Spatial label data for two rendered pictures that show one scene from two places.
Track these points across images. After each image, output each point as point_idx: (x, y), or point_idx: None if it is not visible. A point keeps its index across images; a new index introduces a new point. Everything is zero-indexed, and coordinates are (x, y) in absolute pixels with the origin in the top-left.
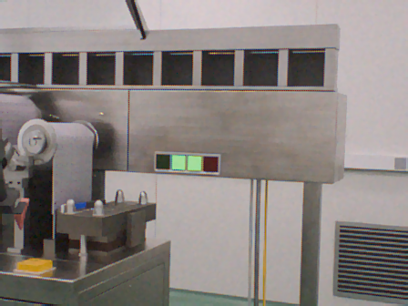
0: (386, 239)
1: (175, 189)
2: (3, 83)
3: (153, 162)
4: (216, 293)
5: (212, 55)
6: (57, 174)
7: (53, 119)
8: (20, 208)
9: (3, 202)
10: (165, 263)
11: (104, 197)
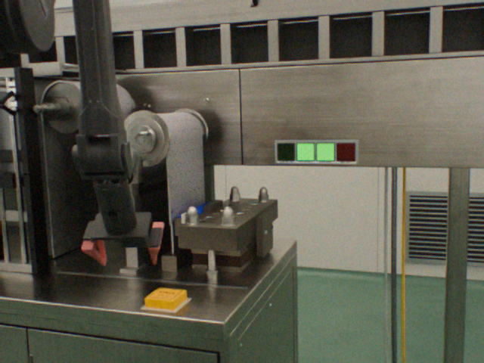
0: None
1: (244, 169)
2: None
3: (274, 153)
4: None
5: (338, 20)
6: (172, 176)
7: (149, 109)
8: (156, 237)
9: (132, 232)
10: (293, 268)
11: (214, 195)
